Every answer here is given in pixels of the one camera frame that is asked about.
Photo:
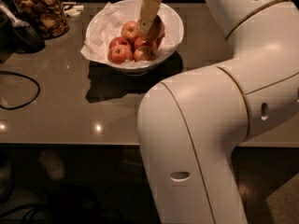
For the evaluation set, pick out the black round appliance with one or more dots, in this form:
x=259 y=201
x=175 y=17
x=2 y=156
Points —
x=28 y=39

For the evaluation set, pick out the white plastic scoop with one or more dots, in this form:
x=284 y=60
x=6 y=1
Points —
x=14 y=20

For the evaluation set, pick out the red apple hidden left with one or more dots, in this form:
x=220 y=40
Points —
x=119 y=40

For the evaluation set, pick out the red apple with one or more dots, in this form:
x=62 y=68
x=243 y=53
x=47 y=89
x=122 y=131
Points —
x=140 y=42
x=154 y=32
x=119 y=54

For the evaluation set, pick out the small white items behind jar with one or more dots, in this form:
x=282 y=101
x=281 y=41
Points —
x=72 y=10

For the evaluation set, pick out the glass jar of dried chips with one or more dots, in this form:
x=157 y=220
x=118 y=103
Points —
x=47 y=16

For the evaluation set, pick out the green-red top apple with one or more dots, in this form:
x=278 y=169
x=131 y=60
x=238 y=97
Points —
x=129 y=31

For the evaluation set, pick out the yellow-red apple front right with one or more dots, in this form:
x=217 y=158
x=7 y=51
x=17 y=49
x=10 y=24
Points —
x=145 y=53

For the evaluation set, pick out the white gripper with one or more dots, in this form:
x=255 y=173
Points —
x=149 y=9

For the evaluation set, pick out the white ceramic bowl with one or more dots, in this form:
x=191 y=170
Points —
x=171 y=19

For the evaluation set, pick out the white shoe right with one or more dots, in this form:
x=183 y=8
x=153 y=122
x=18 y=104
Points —
x=52 y=164

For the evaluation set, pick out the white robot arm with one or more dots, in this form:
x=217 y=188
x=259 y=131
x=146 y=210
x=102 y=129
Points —
x=189 y=124

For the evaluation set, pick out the white crumpled paper liner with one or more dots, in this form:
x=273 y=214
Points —
x=102 y=31

